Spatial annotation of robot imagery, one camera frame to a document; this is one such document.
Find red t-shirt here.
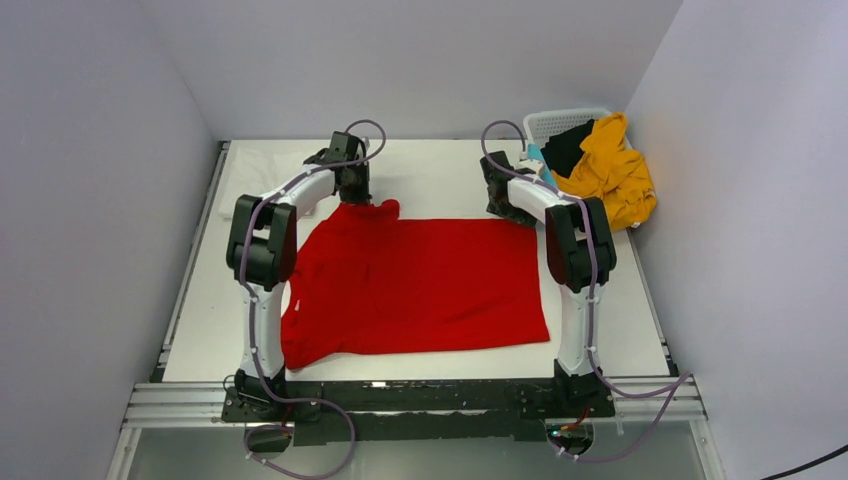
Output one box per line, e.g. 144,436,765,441
281,200,550,370

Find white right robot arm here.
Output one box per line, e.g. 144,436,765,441
480,151,617,415

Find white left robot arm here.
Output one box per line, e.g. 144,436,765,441
225,131,371,420

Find teal t-shirt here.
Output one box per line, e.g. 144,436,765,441
529,158,558,189

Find black t-shirt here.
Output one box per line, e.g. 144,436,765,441
541,119,595,178

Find white plastic laundry basket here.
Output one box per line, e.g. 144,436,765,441
522,107,634,223

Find folded white t-shirt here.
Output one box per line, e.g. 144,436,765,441
218,148,314,221

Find yellow t-shirt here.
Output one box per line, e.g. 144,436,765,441
552,112,657,231

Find aluminium frame rail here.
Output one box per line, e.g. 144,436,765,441
123,377,707,428

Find black cable bottom right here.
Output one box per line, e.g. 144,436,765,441
760,451,848,480

